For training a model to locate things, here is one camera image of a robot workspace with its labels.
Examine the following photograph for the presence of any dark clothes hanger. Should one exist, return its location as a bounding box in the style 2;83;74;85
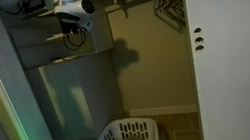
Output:
153;0;190;37

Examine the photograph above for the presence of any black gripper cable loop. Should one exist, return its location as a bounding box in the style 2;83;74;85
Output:
61;29;89;53

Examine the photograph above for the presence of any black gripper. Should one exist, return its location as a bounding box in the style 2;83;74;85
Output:
58;16;83;37

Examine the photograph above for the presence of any white baseboard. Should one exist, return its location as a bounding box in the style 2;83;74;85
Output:
127;98;199;124

